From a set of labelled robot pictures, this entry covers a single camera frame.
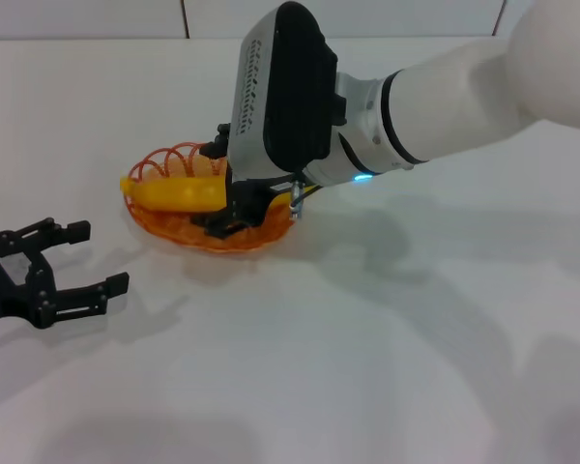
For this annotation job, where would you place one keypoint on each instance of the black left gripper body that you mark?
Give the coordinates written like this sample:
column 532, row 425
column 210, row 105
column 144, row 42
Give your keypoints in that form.
column 14, row 290

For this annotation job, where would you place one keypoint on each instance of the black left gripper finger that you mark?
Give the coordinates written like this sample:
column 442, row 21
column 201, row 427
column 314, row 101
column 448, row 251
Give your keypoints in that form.
column 53, row 234
column 82, row 297

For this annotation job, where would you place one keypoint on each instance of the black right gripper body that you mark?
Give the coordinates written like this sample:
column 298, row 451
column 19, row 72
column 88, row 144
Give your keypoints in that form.
column 251, row 200

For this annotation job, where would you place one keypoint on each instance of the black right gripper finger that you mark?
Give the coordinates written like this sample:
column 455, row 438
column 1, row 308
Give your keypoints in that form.
column 218, row 142
column 220, row 228

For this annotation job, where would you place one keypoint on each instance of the yellow banana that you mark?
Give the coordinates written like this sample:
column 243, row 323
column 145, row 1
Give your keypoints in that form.
column 174, row 195

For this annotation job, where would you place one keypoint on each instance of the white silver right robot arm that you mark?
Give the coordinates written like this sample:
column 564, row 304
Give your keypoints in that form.
column 464, row 96

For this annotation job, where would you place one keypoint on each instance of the grey black wrist camera box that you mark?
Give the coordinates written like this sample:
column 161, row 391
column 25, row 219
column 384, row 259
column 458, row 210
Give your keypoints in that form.
column 290, row 96

